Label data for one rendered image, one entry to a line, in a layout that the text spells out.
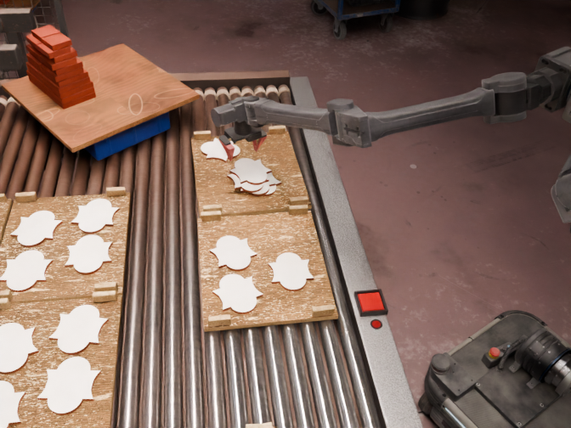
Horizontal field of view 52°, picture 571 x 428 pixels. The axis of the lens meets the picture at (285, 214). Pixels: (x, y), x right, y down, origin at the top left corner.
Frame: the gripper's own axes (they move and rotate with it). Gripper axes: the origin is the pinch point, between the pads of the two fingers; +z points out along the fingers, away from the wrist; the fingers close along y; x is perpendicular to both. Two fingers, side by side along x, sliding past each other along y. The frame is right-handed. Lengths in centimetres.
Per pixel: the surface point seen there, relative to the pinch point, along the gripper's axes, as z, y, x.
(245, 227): 7.1, -13.4, -23.2
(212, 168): 7.5, -7.8, 6.4
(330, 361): 8, -19, -73
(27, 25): 7, -29, 134
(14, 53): 2, -43, 103
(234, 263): 6.0, -24.2, -34.9
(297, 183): 7.1, 12.0, -14.7
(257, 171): 3.3, 1.1, -7.0
